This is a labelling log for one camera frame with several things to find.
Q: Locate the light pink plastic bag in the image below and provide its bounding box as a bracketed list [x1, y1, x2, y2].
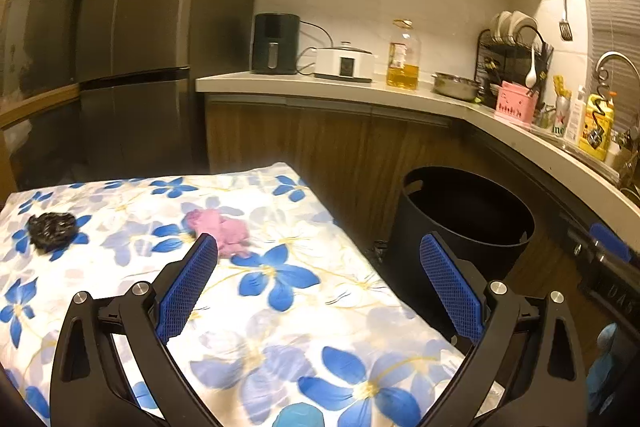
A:
[184, 209, 250, 259]

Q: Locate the small black plastic bag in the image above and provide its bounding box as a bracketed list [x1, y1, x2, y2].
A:
[26, 212, 79, 253]

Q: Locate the blue plastic bag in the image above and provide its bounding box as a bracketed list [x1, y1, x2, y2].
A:
[272, 403, 324, 427]

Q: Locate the black trash bin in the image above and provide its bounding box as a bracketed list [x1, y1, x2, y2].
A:
[384, 166, 536, 339]

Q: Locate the floral blue white tablecloth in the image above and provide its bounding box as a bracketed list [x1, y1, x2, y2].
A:
[1, 164, 464, 426]

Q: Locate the white spray bottle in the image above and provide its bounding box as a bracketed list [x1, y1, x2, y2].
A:
[564, 86, 587, 145]

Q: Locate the yellow detergent bottle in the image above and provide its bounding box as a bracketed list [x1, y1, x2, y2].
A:
[578, 93, 615, 161]

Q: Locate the wooden lower cabinet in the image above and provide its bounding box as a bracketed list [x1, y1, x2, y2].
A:
[204, 93, 640, 358]

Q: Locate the pink utensil holder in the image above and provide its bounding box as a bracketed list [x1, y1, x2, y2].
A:
[496, 81, 538, 124]

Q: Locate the steel bowl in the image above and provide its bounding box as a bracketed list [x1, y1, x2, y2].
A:
[432, 72, 480, 102]

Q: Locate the white ladle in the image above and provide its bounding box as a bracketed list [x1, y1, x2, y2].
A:
[525, 46, 537, 90]

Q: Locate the chrome sink faucet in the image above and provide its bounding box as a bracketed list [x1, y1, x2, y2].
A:
[594, 51, 639, 109]

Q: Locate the cooking oil bottle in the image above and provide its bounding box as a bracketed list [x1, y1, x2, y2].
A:
[386, 20, 421, 90]

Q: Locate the black dish rack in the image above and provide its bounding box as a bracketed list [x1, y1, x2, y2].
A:
[474, 11, 553, 108]

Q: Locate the hanging spatula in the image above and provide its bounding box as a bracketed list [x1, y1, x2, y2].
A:
[559, 0, 573, 41]

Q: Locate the white rice cooker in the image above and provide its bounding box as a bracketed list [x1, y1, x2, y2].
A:
[314, 43, 374, 83]

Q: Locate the black air fryer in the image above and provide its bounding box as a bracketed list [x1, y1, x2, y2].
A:
[250, 13, 300, 75]

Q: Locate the dark steel refrigerator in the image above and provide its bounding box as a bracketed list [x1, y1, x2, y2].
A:
[76, 0, 254, 179]

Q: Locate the wooden framed glass door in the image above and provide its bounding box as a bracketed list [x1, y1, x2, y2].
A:
[1, 0, 86, 191]

